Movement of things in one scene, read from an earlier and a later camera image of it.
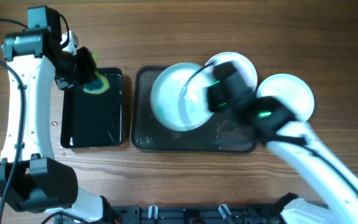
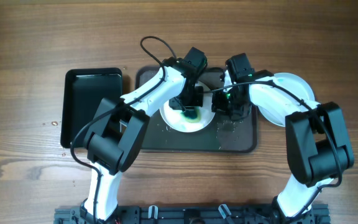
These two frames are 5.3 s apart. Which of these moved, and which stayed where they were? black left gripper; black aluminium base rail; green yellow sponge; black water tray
Moved: black left gripper; green yellow sponge
Stayed: black aluminium base rail; black water tray
